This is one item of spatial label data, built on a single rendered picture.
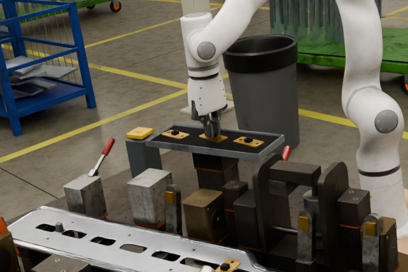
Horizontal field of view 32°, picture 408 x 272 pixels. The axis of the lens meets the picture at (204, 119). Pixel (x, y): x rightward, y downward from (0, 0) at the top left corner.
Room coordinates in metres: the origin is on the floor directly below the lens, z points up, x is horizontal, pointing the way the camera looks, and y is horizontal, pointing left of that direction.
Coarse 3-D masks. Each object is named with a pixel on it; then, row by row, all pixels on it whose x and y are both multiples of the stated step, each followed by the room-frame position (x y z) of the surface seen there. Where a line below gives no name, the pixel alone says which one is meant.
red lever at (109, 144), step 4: (108, 140) 2.00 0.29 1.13; (112, 140) 2.00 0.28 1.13; (108, 144) 1.98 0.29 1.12; (112, 144) 1.99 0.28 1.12; (104, 148) 1.98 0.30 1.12; (108, 148) 1.98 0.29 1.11; (104, 152) 1.97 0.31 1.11; (108, 152) 1.97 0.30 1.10; (104, 156) 1.96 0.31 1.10; (100, 160) 1.95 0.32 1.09; (100, 164) 1.94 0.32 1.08; (96, 168) 1.93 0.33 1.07; (92, 172) 1.92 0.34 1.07; (96, 172) 1.92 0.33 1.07; (92, 176) 1.91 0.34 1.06
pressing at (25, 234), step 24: (24, 216) 1.84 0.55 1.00; (48, 216) 1.81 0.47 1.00; (72, 216) 1.79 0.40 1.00; (24, 240) 1.69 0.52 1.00; (48, 240) 1.67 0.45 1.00; (72, 240) 1.65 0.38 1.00; (120, 240) 1.61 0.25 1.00; (144, 240) 1.59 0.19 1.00; (168, 240) 1.57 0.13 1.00; (192, 240) 1.55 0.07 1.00; (96, 264) 1.52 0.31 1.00; (120, 264) 1.49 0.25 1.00; (144, 264) 1.48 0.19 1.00; (168, 264) 1.46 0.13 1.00; (216, 264) 1.43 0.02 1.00; (240, 264) 1.41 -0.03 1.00
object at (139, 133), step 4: (136, 128) 1.99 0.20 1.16; (140, 128) 1.98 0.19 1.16; (144, 128) 1.98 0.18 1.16; (148, 128) 1.97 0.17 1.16; (132, 132) 1.96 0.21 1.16; (136, 132) 1.95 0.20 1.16; (140, 132) 1.95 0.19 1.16; (144, 132) 1.94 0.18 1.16; (148, 132) 1.95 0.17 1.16; (152, 132) 1.96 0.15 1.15; (128, 136) 1.95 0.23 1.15; (132, 136) 1.94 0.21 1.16; (136, 136) 1.93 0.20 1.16; (140, 136) 1.92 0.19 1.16; (144, 136) 1.93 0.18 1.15
